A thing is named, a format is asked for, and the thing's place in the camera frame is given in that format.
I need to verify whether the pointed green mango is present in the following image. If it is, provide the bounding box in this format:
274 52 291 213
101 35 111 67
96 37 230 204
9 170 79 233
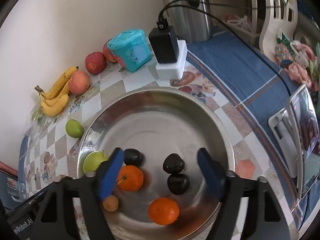
65 119 84 139

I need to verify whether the blue plaid tablecloth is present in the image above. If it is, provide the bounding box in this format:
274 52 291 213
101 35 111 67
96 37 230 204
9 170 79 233
187 30 319 228

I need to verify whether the white wooden chair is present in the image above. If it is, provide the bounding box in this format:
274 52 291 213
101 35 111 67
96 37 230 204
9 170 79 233
250 0 298 62

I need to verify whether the colourful clutter pile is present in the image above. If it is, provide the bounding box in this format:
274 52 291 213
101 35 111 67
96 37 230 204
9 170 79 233
274 29 319 92

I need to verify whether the round green apple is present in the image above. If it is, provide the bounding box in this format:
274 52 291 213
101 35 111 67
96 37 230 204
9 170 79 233
82 151 108 174

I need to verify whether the steel thermos jug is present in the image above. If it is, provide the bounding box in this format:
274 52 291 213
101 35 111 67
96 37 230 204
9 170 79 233
163 0 213 42

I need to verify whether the orange tangerine bottom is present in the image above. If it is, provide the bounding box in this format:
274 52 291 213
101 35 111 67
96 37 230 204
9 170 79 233
148 198 180 225

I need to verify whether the black cable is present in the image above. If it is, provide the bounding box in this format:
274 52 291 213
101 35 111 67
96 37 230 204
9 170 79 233
157 0 301 95

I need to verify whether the right red apple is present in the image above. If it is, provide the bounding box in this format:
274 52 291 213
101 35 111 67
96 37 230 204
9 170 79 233
103 40 118 63

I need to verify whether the dark plum top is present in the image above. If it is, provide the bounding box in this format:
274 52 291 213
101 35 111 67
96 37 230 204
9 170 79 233
124 148 144 167

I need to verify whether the middle red apple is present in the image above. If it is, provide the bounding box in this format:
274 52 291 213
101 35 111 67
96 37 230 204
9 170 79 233
85 51 107 75

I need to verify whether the dark plum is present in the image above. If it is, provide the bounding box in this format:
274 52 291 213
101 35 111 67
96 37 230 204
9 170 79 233
167 174 190 196
163 153 185 174
124 148 144 167

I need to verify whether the glass mug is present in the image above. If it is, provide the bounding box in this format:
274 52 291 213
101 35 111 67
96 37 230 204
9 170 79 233
7 177 26 203

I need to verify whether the smartphone on stand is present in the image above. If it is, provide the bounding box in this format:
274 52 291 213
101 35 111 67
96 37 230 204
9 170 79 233
286 84 319 199

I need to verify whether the teal plastic box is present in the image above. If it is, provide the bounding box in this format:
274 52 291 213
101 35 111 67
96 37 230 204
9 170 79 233
106 29 152 72

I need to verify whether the black charger on white base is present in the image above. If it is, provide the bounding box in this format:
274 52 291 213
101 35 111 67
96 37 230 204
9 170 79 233
149 18 187 80

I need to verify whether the banana bunch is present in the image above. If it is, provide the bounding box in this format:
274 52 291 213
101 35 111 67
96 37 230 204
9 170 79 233
35 67 79 117

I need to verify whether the large steel plate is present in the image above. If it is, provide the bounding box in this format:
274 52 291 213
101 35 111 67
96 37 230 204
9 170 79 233
77 87 235 239

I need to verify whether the dark plum bottom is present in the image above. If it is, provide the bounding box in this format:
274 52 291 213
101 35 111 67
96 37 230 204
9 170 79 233
167 174 190 196

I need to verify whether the pale pink apple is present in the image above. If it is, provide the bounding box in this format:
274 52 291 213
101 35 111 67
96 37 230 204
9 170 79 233
68 70 91 95

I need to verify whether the orange tangerine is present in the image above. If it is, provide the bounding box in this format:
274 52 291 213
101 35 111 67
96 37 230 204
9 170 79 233
116 165 144 192
148 198 180 225

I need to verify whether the red apple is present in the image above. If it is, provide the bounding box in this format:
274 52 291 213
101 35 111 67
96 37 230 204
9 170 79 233
85 51 107 75
103 40 118 63

